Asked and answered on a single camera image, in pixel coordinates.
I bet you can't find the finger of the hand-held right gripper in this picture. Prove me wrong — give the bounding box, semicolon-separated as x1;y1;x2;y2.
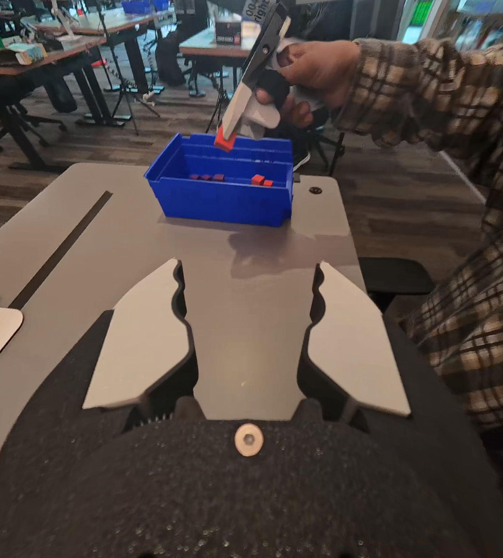
217;83;257;137
239;101;282;141

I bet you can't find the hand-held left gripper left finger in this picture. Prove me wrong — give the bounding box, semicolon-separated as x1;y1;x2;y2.
81;257;200;420

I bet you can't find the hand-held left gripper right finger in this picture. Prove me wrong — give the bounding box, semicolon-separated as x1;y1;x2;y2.
296;261;412;423

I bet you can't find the blue plastic bin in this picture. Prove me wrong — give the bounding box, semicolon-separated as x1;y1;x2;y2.
144;133;295;228

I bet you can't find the person's right forearm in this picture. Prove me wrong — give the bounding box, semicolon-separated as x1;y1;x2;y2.
332;37;503;210

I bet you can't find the person's right hand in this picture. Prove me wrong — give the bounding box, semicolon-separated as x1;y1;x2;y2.
255;40;361;127

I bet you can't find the black red-label box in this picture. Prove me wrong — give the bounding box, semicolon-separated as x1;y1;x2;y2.
215;19;244;47

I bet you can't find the wooden desk with black legs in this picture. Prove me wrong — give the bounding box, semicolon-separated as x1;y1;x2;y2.
179;26;262;99
0;35;109;173

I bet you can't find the black office chair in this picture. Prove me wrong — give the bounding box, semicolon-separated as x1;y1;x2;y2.
0;74;79;154
358;257;435;314

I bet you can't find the black light stand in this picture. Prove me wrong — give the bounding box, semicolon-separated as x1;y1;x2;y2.
96;0;161;137

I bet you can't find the person's plaid shirt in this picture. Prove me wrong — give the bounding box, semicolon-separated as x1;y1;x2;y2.
400;205;503;502

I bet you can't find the small cardboard box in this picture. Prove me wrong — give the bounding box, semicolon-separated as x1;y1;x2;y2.
0;43;48;66

